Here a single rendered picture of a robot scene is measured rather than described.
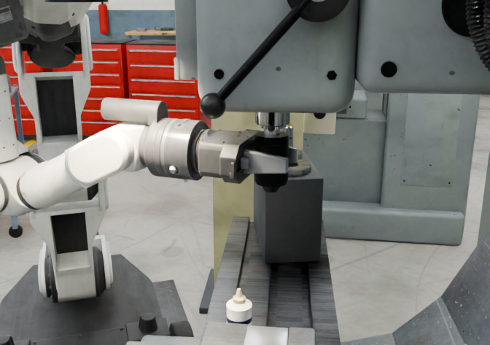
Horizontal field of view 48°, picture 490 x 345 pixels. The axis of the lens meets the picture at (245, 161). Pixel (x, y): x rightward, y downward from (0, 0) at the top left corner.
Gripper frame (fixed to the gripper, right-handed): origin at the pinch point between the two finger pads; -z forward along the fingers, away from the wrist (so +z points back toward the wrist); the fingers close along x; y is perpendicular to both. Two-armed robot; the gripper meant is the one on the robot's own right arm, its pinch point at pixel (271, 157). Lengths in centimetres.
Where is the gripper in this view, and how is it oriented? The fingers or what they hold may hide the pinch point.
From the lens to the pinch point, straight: 77.7
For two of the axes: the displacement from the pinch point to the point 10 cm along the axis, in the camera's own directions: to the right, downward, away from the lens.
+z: -9.4, -1.0, 3.2
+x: 3.3, -2.7, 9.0
